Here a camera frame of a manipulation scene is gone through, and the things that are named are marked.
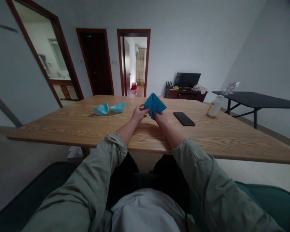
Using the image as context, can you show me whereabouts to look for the red-framed open doorway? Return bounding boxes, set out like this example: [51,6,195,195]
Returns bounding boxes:
[117,29,151,98]

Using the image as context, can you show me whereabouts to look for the dark wooden door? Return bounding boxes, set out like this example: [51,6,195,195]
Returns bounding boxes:
[76,28,114,96]

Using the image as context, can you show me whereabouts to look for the person's body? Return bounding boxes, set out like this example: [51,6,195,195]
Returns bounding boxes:
[111,188,187,232]

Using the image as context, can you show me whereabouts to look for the light blue paper boat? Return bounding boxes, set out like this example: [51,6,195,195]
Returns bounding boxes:
[109,101,127,113]
[93,101,110,115]

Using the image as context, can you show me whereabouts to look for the black smartphone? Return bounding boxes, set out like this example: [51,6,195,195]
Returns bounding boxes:
[173,111,196,127]

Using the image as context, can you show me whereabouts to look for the person's right hand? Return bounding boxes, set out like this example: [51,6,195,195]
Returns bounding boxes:
[150,111,169,126]

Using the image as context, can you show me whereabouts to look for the dark wooden tv cabinet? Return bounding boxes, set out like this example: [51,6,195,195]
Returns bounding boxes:
[164,88,208,103]

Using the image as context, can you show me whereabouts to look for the person's legs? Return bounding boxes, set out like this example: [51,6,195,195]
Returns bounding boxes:
[106,151,191,213]

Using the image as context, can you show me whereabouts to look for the green sofa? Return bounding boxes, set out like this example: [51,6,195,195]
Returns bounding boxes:
[0,161,290,232]

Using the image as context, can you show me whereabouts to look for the blue origami paper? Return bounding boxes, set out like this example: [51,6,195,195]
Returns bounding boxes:
[143,92,168,119]

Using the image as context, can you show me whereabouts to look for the wooden table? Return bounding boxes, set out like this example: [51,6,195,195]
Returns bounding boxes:
[6,94,290,166]

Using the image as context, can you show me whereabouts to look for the black television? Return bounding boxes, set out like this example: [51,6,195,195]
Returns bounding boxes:
[175,72,201,89]

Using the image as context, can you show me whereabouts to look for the white plastic bottle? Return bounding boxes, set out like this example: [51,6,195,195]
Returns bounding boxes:
[207,95,225,118]

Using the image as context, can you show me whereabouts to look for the red-framed bathroom doorway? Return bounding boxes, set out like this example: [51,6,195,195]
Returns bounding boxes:
[5,0,84,108]

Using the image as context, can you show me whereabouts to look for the crumpled beige cloth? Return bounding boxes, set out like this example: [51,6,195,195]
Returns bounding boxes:
[192,84,209,95]

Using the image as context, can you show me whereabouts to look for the clear plastic bag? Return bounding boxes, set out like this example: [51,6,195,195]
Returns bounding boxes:
[222,82,241,95]

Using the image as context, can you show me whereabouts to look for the black folding table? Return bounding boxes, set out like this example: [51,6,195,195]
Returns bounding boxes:
[211,91,290,130]

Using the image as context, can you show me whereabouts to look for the person's left hand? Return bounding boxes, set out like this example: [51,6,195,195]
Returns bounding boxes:
[131,104,151,122]

